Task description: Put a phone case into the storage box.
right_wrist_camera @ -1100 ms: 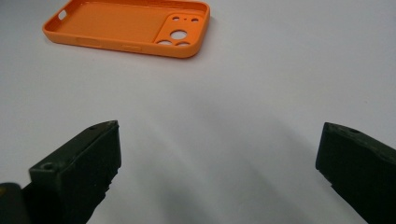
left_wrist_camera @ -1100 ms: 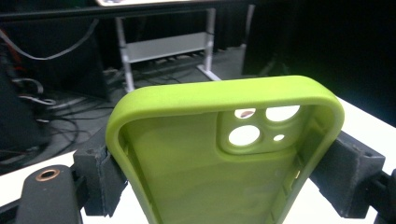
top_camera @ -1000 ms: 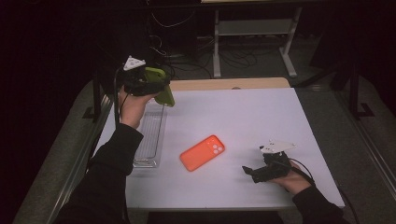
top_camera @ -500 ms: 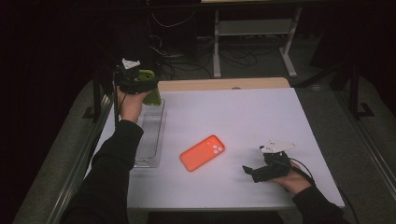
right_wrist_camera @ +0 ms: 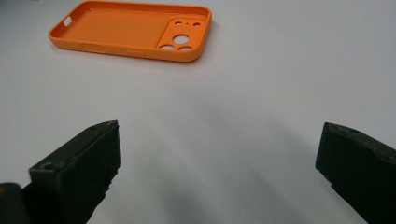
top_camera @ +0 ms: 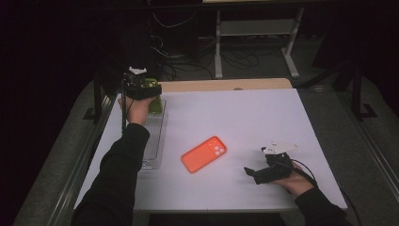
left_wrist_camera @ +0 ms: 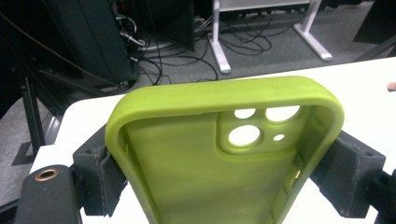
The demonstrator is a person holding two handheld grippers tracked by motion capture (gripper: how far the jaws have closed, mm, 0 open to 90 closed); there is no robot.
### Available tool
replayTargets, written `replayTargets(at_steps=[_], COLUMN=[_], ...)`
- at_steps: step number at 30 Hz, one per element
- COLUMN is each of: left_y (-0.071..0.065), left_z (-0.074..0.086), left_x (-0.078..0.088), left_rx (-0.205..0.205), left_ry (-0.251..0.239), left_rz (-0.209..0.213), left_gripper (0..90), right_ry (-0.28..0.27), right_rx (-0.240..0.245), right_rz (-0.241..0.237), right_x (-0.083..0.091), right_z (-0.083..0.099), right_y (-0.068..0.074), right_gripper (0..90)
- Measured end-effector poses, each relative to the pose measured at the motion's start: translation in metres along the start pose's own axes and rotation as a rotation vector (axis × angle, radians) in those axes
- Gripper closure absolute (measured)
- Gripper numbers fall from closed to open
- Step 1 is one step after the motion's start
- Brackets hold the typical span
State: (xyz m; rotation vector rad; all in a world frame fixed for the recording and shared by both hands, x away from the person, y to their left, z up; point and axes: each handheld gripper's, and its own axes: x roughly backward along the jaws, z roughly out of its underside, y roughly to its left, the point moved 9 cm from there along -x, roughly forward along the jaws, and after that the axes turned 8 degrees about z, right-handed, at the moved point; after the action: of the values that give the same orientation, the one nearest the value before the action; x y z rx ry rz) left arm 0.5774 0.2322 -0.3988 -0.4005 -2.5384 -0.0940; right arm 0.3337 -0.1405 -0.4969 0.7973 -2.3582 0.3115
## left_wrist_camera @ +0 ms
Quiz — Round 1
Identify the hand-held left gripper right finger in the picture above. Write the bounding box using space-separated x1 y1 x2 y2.
309 130 387 219

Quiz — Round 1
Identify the white metal table frame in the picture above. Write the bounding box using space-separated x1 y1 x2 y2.
208 0 334 76

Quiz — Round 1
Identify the black metal stand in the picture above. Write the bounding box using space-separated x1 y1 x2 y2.
12 77 48 166

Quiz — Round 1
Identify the white cable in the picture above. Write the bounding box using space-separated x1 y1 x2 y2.
115 14 176 53

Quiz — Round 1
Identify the green phone case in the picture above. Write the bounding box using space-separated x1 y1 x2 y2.
105 75 346 224

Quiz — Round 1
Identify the black computer cabinet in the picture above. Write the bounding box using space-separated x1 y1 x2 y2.
43 0 138 88

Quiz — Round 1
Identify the tangle of black floor cables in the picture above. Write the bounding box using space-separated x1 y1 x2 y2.
136 13 307 87

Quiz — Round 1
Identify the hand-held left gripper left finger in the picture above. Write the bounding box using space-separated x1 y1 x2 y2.
73 124 129 217

